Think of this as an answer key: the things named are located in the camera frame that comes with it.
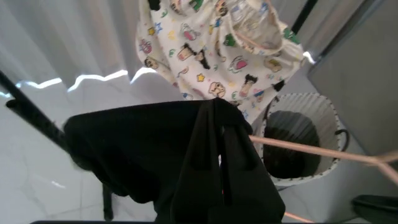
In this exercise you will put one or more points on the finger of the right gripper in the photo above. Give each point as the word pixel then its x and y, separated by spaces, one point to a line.
pixel 379 208

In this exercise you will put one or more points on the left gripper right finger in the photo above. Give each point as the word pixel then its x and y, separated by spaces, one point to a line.
pixel 248 193

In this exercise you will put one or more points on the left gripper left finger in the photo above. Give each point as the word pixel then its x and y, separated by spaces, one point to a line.
pixel 196 186

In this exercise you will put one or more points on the black garment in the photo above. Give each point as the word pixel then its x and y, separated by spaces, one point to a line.
pixel 124 149

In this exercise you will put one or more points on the cream printed garment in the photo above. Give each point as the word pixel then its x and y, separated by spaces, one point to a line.
pixel 202 46

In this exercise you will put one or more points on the white laundry basket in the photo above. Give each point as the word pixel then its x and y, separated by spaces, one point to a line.
pixel 311 102

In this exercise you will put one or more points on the black clothes rack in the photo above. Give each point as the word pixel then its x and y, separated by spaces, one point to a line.
pixel 34 115

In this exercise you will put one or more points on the white curtain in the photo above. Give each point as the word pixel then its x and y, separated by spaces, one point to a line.
pixel 62 37

